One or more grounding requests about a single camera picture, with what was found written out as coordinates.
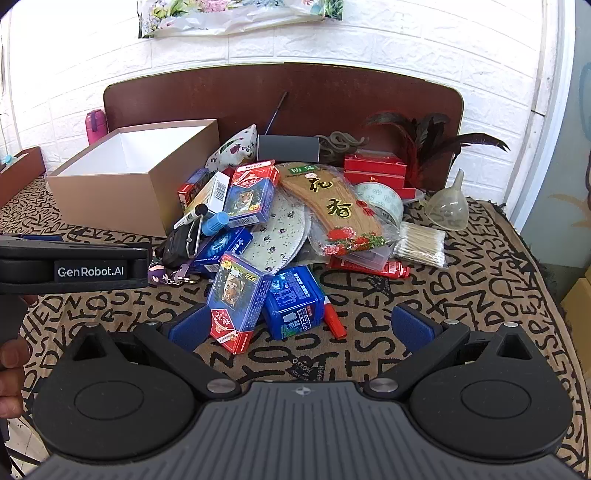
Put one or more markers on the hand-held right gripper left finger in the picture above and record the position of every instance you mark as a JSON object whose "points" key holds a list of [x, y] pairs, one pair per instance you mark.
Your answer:
{"points": [[190, 325]]}

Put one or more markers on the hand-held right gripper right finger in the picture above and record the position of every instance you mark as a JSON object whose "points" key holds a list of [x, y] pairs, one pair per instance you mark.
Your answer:
{"points": [[411, 323]]}

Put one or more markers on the tiger playing card box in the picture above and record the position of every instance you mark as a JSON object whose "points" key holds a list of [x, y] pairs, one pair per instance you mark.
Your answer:
{"points": [[249, 194], [233, 300]]}

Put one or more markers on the beige cardboard box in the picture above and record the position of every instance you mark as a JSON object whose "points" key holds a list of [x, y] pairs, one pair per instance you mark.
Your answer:
{"points": [[106, 203]]}

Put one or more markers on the person's left hand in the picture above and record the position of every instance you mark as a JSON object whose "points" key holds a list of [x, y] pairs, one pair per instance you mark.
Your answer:
{"points": [[11, 355]]}

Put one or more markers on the red tube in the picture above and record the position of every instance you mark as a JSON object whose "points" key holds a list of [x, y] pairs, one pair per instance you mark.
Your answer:
{"points": [[390, 269]]}

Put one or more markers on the red marker pen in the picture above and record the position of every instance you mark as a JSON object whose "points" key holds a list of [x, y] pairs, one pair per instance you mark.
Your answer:
{"points": [[334, 323]]}

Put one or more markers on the cotton swab pack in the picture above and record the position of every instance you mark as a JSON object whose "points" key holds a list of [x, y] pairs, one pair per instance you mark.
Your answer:
{"points": [[420, 244]]}

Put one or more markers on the black key pouch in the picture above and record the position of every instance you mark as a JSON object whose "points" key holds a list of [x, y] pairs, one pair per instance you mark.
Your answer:
{"points": [[178, 244]]}

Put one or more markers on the blue flat box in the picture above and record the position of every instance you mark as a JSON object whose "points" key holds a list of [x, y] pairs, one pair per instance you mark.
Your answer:
{"points": [[226, 244]]}

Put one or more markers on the blue capped cylinder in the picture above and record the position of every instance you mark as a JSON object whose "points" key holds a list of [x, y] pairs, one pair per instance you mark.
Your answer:
{"points": [[215, 224]]}

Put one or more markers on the blue tin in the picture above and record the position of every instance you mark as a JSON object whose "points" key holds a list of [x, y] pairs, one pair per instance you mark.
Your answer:
{"points": [[293, 304]]}

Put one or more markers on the white whiteboard marker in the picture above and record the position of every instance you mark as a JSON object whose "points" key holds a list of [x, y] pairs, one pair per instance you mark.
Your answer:
{"points": [[191, 217]]}

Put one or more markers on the brown wooden crate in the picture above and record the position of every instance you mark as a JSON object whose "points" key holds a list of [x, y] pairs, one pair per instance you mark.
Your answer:
{"points": [[23, 177]]}

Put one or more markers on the clear plastic funnel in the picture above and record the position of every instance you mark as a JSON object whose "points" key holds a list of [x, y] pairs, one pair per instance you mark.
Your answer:
{"points": [[445, 207]]}

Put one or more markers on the small red card box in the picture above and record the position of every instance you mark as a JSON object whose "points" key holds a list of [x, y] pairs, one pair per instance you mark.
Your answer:
{"points": [[193, 184]]}

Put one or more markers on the white barcode box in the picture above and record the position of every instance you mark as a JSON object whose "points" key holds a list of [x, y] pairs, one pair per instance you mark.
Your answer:
{"points": [[212, 191]]}

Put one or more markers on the pink bottle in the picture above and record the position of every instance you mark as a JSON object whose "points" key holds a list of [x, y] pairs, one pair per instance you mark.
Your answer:
{"points": [[95, 129]]}

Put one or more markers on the red flat box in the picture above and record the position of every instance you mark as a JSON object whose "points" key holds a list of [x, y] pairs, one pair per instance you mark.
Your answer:
{"points": [[374, 164], [374, 179]]}

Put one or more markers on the brown cardboard carton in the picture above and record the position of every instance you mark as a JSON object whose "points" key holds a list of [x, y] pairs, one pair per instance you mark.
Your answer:
{"points": [[579, 300]]}

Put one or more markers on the small floral sachet pillow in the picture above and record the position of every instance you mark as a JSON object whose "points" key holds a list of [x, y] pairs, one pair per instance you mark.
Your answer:
{"points": [[235, 147]]}

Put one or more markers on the dark feather shuttlecock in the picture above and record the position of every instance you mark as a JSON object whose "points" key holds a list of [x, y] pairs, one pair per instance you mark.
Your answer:
{"points": [[429, 134]]}

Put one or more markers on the grey hair claw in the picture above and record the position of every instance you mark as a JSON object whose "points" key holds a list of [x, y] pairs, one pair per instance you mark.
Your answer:
{"points": [[339, 143]]}

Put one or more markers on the dark grey box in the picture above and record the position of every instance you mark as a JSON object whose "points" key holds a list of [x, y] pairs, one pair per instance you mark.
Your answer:
{"points": [[288, 147]]}

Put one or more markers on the thin black rod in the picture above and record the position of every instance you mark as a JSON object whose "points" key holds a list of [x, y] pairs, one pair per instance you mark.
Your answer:
{"points": [[276, 113]]}

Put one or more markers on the brown wooden headboard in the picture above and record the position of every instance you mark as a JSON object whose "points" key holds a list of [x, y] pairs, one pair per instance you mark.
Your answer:
{"points": [[323, 106]]}

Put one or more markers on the floral wall poster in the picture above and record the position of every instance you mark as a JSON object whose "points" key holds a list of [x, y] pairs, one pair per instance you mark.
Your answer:
{"points": [[231, 14]]}

